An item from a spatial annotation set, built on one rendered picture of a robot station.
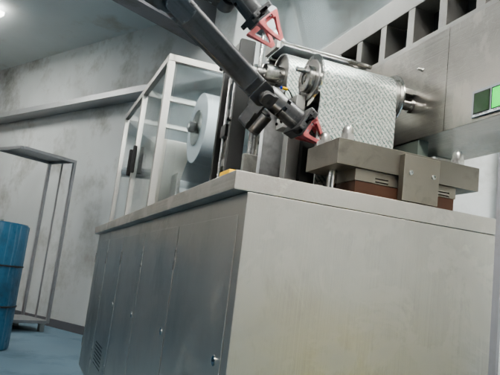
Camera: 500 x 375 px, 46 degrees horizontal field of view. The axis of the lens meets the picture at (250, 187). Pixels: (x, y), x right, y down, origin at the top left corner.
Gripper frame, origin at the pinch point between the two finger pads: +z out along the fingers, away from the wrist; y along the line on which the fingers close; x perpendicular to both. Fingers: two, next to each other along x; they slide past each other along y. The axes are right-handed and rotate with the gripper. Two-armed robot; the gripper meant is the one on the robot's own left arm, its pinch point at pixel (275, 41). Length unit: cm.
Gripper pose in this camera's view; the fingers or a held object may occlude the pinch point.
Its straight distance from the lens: 163.5
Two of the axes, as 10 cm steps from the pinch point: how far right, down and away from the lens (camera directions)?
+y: 3.5, -0.9, -9.3
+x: 6.9, -6.4, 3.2
